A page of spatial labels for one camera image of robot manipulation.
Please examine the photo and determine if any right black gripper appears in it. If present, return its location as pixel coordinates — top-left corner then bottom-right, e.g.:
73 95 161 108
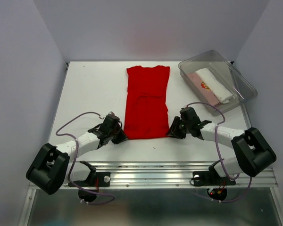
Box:
165 115 191 138

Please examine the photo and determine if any red t-shirt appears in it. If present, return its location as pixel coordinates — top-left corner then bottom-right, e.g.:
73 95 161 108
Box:
124 65 170 140

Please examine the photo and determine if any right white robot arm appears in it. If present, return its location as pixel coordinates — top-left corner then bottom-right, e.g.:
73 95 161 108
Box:
166 107 276 184

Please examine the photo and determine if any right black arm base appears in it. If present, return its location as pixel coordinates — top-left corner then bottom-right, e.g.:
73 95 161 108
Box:
190 161 236 187

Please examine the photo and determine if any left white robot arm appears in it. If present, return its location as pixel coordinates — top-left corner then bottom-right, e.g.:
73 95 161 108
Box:
26 113 128 195

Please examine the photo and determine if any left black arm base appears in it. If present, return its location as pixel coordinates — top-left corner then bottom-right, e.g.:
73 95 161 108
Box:
70 161 111 188

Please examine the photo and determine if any rolled pink t-shirt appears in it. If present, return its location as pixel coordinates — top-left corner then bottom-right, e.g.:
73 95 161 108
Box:
187 73 220 106

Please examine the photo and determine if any rolled white t-shirt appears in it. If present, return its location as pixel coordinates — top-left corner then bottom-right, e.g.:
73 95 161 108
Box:
196 68 235 104

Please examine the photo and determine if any clear plastic bin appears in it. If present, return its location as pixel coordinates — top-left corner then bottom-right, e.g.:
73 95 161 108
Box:
178 50 258 116

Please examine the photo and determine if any aluminium mounting rail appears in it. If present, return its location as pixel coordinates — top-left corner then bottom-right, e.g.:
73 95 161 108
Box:
71 161 278 189

